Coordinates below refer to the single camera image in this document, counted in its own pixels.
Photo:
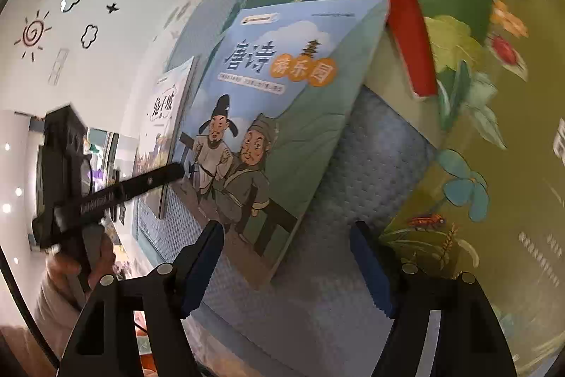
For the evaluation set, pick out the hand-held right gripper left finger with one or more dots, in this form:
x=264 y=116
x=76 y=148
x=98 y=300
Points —
x=201 y=271

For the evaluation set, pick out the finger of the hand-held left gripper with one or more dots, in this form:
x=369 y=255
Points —
x=150 y=180

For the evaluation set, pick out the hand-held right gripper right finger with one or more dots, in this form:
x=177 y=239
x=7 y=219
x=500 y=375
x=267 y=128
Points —
x=370 y=271

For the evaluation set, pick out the white picture book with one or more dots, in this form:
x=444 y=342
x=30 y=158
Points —
x=161 y=116

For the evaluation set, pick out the light blue poetry book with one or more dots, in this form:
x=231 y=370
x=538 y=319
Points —
x=273 y=103

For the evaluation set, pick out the olive green floral book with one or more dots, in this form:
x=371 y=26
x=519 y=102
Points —
x=507 y=138

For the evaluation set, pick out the red cartoon storybook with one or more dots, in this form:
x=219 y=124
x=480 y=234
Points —
x=408 y=32

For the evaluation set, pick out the person's left forearm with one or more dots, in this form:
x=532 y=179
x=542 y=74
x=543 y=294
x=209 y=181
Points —
x=53 y=315

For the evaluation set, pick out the person's left hand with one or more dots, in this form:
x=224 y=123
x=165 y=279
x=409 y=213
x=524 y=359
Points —
x=104 y=260

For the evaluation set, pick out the blue quilted mat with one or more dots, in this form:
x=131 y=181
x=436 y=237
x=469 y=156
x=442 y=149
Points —
x=366 y=165

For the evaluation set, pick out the wall switch panel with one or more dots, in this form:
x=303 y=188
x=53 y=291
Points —
x=59 y=65

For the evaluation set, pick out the sun wall sticker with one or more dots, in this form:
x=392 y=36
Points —
x=31 y=33

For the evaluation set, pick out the black bird wall sticker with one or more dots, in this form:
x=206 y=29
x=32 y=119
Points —
x=113 y=7

